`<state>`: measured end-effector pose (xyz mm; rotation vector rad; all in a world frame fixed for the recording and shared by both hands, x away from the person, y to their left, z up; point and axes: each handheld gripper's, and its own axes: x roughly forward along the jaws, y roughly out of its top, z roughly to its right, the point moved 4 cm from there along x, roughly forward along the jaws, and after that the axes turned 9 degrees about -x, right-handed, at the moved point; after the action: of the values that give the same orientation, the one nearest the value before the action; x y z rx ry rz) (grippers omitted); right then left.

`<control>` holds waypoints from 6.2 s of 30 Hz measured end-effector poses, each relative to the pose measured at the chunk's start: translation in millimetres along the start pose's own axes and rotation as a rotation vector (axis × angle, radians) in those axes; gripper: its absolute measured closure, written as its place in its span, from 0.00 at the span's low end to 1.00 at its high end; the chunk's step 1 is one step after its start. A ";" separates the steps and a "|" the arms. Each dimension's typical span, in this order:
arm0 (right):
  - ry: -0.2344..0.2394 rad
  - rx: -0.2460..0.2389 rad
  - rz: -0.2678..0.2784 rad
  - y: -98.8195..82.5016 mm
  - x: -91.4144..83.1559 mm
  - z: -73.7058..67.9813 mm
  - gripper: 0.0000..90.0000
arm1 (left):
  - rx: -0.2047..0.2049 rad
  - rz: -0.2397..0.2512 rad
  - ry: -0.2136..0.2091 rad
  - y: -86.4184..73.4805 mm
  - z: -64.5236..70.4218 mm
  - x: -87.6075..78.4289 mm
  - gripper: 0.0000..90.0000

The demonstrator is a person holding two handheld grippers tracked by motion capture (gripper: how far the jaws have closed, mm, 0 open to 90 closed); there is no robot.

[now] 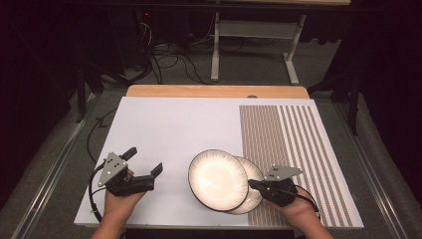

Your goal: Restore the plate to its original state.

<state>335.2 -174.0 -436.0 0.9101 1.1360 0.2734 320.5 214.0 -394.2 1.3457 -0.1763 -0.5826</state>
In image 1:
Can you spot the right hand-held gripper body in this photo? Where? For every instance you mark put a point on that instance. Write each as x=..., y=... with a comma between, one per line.
x=280, y=194

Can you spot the person's left hand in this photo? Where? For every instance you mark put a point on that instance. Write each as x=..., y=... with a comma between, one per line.
x=119, y=205

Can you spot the brown striped placemat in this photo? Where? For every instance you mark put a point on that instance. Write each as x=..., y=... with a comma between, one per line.
x=298, y=132

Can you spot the metal floor rail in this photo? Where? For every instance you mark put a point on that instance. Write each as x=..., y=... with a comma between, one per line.
x=375, y=172
x=49, y=172

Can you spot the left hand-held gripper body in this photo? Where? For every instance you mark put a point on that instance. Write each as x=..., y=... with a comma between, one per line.
x=114, y=167

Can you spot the white metal desk frame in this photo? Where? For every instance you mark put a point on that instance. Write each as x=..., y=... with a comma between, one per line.
x=255, y=29

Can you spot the dark metal stand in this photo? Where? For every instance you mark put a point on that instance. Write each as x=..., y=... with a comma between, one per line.
x=81, y=93
x=353, y=99

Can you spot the white plate dark rim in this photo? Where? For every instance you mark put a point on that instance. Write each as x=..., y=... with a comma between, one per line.
x=253, y=172
x=217, y=179

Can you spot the person's right hand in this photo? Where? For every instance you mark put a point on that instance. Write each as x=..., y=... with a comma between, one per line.
x=298, y=212

